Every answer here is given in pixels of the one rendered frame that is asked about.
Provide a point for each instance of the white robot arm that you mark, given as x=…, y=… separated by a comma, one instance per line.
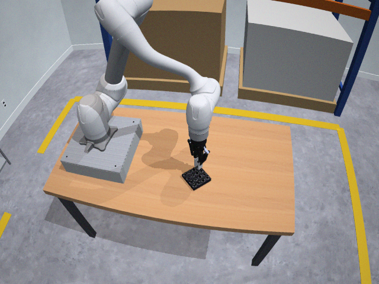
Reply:
x=121, y=19

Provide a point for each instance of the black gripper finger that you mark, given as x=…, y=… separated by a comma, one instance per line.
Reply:
x=194, y=153
x=202, y=157

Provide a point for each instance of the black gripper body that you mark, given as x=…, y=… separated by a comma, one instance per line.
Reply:
x=199, y=143

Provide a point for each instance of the black knob box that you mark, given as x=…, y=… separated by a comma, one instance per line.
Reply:
x=195, y=176

